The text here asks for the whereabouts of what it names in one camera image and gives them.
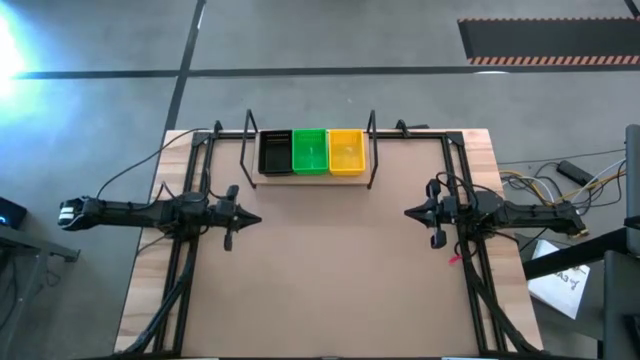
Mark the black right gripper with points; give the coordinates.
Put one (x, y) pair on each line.
(442, 212)

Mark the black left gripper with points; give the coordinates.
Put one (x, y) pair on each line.
(229, 217)

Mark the black plastic slotted basket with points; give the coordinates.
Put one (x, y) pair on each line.
(275, 155)

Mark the green plastic slotted basket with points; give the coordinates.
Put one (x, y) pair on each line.
(310, 155)

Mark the yellow plastic slotted basket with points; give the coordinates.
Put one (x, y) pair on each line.
(346, 155)

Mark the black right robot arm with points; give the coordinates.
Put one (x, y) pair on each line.
(525, 215)

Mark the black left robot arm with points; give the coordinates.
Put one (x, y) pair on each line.
(140, 215)

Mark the small red tag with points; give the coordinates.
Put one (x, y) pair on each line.
(455, 259)

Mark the tan table mat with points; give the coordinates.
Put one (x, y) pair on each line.
(325, 280)

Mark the white paper with writing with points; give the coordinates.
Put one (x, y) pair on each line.
(560, 290)

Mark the black power brick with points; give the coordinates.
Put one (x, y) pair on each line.
(575, 173)

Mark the black mat with hazard stripes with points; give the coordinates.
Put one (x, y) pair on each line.
(550, 40)

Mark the grey metal stand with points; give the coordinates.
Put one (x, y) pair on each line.
(30, 245)

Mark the black device with blue light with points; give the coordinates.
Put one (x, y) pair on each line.
(12, 212)

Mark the black aluminium rig frame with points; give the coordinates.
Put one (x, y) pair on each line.
(420, 135)

